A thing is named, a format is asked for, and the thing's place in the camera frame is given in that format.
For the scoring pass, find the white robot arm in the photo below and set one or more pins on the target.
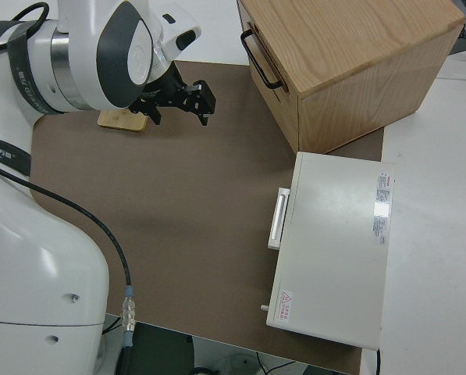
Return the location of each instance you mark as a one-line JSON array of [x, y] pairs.
[[41, 254]]

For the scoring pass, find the white toaster oven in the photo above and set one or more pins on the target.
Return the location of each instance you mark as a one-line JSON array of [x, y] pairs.
[[334, 254]]

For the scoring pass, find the large wooden box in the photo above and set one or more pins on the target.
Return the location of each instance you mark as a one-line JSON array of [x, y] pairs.
[[353, 78]]

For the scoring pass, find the brown table mat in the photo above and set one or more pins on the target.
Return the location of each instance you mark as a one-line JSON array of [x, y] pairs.
[[178, 195]]

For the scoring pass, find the wooden mug tree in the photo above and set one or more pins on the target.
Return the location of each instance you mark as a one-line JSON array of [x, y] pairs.
[[119, 121]]

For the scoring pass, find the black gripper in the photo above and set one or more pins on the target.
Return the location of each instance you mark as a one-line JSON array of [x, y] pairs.
[[170, 93]]

